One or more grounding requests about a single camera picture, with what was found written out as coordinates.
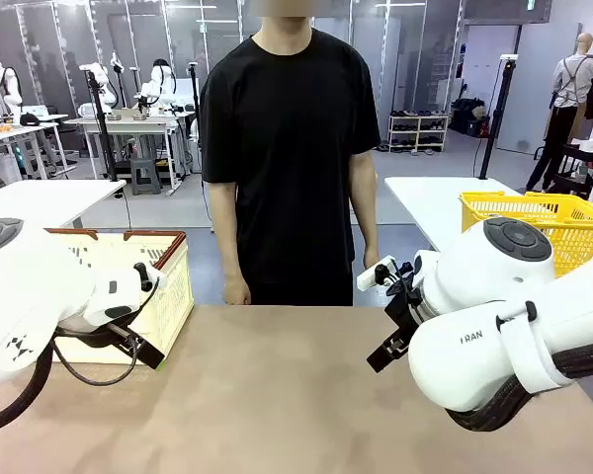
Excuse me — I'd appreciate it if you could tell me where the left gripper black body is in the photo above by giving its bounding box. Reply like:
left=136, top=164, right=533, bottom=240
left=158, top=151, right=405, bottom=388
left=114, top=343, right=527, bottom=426
left=57, top=320, right=145, bottom=354

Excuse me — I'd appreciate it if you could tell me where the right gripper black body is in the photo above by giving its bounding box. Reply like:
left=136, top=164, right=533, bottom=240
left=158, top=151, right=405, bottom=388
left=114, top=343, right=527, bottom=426
left=383, top=281, right=425, bottom=348

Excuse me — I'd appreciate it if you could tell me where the person's left forearm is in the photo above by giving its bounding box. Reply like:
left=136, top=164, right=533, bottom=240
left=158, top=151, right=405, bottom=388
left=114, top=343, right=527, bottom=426
left=351, top=192, right=380, bottom=251

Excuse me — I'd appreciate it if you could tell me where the person's right forearm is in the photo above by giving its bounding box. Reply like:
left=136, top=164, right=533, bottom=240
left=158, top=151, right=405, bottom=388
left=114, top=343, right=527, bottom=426
left=215, top=216, right=243, bottom=277

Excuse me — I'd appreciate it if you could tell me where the cream shopping basket brown rim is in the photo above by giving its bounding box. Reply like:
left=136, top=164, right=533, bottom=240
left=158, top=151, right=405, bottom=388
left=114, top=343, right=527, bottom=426
left=43, top=227, right=196, bottom=366

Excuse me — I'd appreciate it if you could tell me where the yellow plastic shopping basket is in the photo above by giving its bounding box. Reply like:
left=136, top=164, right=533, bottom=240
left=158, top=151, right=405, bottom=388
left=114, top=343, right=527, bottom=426
left=458, top=191, right=593, bottom=277

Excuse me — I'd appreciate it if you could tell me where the person's right hand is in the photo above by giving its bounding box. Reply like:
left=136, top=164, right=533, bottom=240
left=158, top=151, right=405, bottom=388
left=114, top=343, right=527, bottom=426
left=222, top=274, right=252, bottom=306

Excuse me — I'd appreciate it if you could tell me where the grey step stool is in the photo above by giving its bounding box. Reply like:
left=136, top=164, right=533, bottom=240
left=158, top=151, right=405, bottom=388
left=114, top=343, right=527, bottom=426
left=129, top=157, right=162, bottom=197

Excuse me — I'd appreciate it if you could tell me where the white shoe rack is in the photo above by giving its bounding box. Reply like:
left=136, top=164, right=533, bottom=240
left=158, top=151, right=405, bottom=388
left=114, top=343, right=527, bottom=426
left=387, top=112, right=449, bottom=153

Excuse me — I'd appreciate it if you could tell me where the black bags pile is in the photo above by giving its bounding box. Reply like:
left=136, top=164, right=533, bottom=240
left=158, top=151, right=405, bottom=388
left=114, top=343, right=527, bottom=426
left=452, top=97, right=490, bottom=138

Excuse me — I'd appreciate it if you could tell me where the person in black t-shirt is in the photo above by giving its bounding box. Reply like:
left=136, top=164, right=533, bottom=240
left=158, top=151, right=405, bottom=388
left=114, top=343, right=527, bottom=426
left=200, top=0, right=381, bottom=307

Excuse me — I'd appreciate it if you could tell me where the black tripod pole white top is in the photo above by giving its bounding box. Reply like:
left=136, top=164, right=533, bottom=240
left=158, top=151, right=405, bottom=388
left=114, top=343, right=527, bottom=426
left=78, top=62, right=121, bottom=183
left=478, top=54, right=520, bottom=181

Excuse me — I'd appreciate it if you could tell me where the white background workbench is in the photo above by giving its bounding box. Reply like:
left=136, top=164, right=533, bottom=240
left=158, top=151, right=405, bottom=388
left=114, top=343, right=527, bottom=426
left=63, top=111, right=195, bottom=193
left=0, top=113, right=76, bottom=180

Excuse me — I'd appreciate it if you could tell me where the black wooden chair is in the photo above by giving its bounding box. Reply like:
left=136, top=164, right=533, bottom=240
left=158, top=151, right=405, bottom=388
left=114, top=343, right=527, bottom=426
left=552, top=141, right=593, bottom=197

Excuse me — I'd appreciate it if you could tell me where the thin black stand pole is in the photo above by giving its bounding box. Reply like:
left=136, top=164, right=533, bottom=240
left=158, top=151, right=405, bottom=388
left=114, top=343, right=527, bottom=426
left=187, top=61, right=203, bottom=172

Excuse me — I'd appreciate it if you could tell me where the mannequin with grey apron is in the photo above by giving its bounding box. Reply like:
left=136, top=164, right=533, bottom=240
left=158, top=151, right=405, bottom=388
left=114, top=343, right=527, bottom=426
left=526, top=33, right=593, bottom=194

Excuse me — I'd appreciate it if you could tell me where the thin black camera cable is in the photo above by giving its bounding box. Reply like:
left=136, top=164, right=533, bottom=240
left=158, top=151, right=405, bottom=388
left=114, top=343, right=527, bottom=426
left=51, top=276, right=160, bottom=387

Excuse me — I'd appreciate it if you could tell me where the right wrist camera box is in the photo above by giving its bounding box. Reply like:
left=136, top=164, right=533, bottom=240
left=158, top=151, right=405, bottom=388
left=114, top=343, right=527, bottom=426
left=356, top=255, right=395, bottom=291

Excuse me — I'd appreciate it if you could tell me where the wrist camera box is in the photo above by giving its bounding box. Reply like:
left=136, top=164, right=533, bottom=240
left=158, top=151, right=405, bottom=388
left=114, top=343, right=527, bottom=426
left=356, top=255, right=395, bottom=291
left=132, top=263, right=168, bottom=293

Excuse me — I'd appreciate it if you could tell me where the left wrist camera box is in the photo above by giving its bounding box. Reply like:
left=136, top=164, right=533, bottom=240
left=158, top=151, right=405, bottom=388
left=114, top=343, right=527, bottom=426
left=132, top=263, right=168, bottom=293

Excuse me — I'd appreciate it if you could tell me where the left arm black cable sleeve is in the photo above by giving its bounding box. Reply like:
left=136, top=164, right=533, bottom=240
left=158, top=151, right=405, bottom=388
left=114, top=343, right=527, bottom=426
left=0, top=340, right=55, bottom=438

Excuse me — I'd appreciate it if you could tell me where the arm black cable sleeve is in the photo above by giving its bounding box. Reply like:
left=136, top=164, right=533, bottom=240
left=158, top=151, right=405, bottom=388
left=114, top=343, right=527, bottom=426
left=0, top=340, right=55, bottom=438
left=444, top=339, right=593, bottom=434

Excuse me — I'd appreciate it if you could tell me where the right arm black cable sleeve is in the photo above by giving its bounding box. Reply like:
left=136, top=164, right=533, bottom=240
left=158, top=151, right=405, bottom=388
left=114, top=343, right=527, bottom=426
left=444, top=339, right=593, bottom=434

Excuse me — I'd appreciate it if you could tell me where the white cable strap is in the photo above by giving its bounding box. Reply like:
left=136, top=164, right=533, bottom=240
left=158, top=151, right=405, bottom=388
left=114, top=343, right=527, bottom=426
left=495, top=299, right=577, bottom=396

